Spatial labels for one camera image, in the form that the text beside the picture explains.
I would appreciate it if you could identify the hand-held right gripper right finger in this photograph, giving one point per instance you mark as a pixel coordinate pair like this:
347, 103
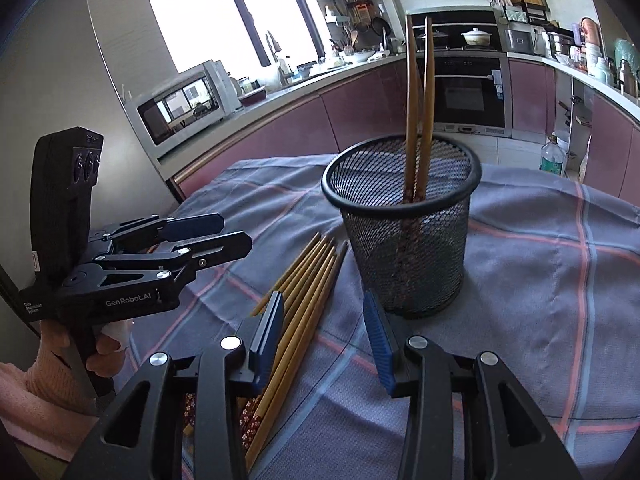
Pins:
380, 347

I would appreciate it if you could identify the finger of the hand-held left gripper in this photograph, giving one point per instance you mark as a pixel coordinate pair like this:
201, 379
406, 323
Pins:
220, 247
195, 226

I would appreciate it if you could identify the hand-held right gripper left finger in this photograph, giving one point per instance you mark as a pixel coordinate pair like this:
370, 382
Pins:
267, 332

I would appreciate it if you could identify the bundle of wooden chopsticks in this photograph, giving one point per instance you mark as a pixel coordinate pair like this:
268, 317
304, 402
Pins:
305, 305

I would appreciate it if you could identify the black mesh utensil holder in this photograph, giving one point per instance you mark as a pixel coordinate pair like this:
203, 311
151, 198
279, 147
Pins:
415, 270

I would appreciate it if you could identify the floral-end wooden chopstick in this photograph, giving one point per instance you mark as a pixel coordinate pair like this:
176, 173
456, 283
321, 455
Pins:
410, 85
426, 110

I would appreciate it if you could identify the person's left forearm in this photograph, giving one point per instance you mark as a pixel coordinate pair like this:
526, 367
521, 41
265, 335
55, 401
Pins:
50, 385

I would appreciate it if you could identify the person's left hand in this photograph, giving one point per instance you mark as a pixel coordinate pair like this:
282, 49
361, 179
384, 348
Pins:
109, 347

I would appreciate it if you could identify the silver microwave oven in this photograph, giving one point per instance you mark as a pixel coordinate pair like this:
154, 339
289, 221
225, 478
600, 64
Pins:
170, 115

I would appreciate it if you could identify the purple kitchen base cabinets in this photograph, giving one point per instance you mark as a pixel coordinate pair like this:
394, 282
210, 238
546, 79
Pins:
310, 125

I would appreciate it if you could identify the grey plaid tablecloth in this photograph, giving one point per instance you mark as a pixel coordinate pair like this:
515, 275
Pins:
525, 285

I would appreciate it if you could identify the chrome kitchen faucet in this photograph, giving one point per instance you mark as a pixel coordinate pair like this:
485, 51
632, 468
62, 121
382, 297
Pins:
272, 45

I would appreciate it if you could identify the kitchen window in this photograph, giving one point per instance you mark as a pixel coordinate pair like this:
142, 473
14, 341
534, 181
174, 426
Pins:
210, 10

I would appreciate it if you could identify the clear plastic bottle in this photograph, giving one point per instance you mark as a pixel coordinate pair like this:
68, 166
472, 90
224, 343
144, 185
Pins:
551, 157

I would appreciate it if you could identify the black built-in oven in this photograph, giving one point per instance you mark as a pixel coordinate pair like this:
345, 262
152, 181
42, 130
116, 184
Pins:
470, 95

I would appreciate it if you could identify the black pan with glass lid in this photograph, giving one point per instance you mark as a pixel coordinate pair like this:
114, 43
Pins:
437, 37

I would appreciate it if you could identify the white ceramic pot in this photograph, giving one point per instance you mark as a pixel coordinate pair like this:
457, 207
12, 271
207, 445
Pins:
476, 37

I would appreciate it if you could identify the square metal container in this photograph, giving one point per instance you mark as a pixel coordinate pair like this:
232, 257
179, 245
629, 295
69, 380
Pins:
520, 41

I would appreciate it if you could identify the stainless steel pot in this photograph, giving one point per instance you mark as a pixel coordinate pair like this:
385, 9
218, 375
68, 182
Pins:
560, 45

